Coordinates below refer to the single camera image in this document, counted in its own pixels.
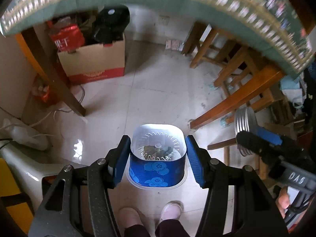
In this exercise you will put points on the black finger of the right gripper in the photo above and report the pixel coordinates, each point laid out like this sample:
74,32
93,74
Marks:
249,143

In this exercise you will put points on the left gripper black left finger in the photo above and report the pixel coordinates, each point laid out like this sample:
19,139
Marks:
105,174

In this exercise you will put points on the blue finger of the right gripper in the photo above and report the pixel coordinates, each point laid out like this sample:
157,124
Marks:
269,136

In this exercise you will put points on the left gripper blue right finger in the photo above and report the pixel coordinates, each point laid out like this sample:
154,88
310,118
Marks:
216,177

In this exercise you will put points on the round silver tin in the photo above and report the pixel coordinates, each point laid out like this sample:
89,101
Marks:
245,120

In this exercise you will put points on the blue white plastic container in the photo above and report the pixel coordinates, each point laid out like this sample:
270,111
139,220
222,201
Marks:
157,150

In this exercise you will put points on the white plastic trash bin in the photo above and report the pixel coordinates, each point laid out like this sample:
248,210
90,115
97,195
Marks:
158,182

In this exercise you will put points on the person's right hand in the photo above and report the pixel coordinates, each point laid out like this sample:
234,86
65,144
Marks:
283,201

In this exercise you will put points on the small wooden stool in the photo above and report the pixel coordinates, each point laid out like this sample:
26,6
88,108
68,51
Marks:
233,157

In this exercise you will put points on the right pink slipper foot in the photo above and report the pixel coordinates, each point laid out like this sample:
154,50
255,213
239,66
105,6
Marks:
171,211

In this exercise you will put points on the pile of clothes and bags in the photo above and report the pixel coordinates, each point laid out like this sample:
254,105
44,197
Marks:
300,95

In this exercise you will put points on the cardboard box with red band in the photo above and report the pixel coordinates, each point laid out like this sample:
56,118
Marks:
94,62

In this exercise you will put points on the floral green tablecloth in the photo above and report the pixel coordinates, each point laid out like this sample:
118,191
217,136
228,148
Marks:
270,26

